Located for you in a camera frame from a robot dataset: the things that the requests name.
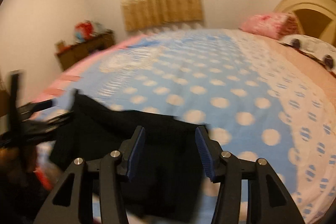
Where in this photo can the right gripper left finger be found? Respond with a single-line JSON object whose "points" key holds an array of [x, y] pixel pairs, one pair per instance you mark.
{"points": [[70, 201]]}

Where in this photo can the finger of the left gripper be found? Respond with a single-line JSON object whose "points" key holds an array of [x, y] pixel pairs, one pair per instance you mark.
{"points": [[33, 107]]}

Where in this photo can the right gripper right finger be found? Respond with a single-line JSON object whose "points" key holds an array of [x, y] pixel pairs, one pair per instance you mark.
{"points": [[268, 199]]}

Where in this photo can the black trousers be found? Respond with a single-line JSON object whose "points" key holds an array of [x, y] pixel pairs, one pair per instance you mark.
{"points": [[160, 177]]}

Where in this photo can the person's left hand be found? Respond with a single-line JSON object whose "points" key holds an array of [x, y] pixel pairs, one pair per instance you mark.
{"points": [[16, 163]]}

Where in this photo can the red gift bag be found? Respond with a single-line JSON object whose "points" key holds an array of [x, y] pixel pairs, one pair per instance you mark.
{"points": [[83, 31]]}

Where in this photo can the colourful patterned bedspread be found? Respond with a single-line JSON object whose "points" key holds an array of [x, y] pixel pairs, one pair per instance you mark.
{"points": [[258, 97]]}

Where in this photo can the dark wooden desk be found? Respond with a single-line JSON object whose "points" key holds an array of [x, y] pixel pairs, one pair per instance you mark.
{"points": [[75, 53]]}

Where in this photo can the white patterned pillow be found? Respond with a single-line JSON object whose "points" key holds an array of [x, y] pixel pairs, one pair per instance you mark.
{"points": [[316, 49]]}

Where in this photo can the pink floral folded blanket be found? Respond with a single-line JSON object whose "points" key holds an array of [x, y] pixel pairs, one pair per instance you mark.
{"points": [[274, 25]]}

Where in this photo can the cream wooden headboard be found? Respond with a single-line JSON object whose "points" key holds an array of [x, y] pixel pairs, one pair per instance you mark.
{"points": [[315, 18]]}

